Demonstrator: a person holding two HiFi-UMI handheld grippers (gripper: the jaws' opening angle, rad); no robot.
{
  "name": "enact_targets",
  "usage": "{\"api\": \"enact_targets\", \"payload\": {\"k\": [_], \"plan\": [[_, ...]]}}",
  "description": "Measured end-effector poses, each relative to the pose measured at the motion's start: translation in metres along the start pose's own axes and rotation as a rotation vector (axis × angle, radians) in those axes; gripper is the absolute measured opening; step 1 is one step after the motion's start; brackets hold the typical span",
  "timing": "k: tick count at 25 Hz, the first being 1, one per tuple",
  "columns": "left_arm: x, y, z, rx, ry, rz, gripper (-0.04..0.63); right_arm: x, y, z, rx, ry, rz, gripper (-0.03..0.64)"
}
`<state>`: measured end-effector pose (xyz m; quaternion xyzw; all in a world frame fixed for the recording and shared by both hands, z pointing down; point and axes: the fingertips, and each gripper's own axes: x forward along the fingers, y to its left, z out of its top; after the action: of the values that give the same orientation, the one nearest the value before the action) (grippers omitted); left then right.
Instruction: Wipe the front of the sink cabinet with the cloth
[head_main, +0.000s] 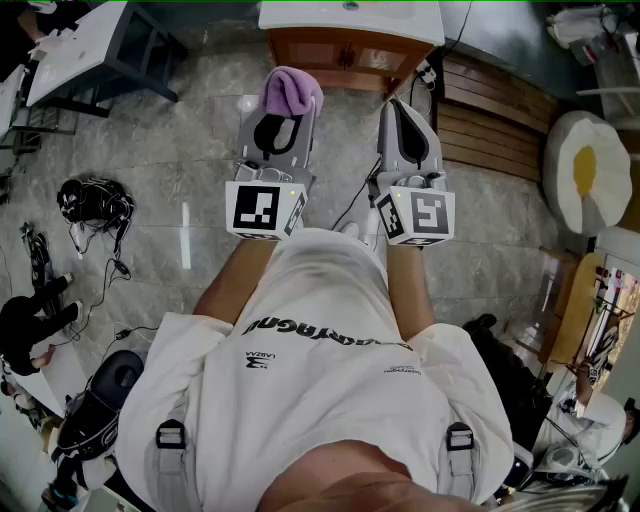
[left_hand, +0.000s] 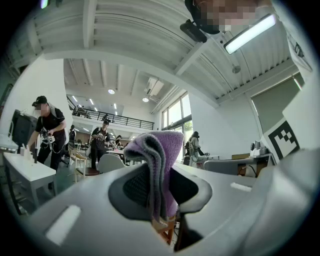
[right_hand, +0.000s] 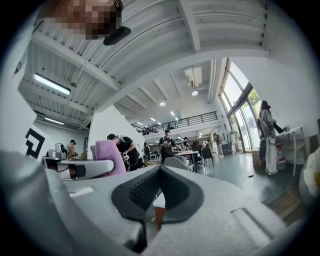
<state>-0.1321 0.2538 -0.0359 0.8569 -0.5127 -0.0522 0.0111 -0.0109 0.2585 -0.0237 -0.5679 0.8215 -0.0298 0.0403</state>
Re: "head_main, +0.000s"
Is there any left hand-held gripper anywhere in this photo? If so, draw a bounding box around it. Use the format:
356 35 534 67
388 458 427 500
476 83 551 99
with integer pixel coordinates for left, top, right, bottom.
224 96 319 243

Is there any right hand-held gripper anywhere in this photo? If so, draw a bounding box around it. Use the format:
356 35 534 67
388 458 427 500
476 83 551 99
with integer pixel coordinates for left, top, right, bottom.
367 97 457 248

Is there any purple cloth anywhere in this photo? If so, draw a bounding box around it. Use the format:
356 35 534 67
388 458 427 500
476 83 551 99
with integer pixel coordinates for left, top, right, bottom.
259 65 325 119

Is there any person's right forearm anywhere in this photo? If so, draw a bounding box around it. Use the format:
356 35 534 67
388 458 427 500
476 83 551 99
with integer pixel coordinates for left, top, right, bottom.
384 243 437 342

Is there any person's left forearm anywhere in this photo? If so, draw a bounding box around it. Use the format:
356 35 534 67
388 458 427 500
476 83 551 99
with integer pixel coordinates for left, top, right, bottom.
192 237 281 326

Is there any wooden vanity cabinet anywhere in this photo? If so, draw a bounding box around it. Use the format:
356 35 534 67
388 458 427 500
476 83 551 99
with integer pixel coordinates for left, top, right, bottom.
266 25 437 97

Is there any white vanity basin top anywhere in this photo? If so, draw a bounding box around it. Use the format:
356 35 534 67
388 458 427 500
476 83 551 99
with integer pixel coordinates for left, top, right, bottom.
257 0 446 47

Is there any wooden slat panel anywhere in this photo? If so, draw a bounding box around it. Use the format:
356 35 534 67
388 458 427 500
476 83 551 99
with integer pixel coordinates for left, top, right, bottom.
437 49 559 184

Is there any fried egg shaped cushion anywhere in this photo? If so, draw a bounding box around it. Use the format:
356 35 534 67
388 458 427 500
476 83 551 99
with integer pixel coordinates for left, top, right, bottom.
542 109 634 237

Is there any black white patterned bag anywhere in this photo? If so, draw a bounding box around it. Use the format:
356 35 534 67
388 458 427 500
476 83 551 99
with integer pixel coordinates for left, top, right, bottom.
56 177 136 225

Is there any white plastic bag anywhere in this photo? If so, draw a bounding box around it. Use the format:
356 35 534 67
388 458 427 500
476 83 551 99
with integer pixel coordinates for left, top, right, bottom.
546 5 609 50

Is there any white folding table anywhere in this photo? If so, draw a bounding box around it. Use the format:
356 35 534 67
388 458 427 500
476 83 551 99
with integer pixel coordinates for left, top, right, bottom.
574 19 640 131

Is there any wooden side table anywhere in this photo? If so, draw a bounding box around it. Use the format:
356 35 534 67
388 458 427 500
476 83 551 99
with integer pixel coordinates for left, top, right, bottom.
538 251 607 374

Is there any person's white t-shirt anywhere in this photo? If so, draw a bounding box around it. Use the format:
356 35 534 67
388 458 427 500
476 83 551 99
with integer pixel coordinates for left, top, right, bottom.
114 227 515 512

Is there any cluttered display rack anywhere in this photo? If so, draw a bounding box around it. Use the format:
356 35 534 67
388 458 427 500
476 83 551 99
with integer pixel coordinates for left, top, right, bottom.
582 267 640 386

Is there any black grey backpack unit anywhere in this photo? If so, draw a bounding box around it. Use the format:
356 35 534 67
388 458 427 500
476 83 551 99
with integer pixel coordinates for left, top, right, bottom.
49 348 147 464

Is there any person's own face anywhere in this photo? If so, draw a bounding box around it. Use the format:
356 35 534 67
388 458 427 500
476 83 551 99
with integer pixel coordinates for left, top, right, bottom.
257 439 501 512

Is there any black tether cable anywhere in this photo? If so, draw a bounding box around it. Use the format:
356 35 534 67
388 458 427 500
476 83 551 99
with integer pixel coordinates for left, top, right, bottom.
331 158 382 231

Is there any black power cable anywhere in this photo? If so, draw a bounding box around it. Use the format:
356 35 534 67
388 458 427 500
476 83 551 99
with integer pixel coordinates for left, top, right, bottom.
440 0 475 54

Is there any white top dark frame table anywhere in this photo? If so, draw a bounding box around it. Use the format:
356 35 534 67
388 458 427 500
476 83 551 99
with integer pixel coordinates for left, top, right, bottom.
24 0 190 120

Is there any black cabled device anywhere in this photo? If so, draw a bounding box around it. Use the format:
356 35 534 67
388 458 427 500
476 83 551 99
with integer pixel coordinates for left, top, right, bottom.
19 222 56 296

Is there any grey shoulder strap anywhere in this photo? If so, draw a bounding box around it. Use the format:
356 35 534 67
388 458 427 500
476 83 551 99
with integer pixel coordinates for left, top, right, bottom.
444 422 481 501
155 418 189 512

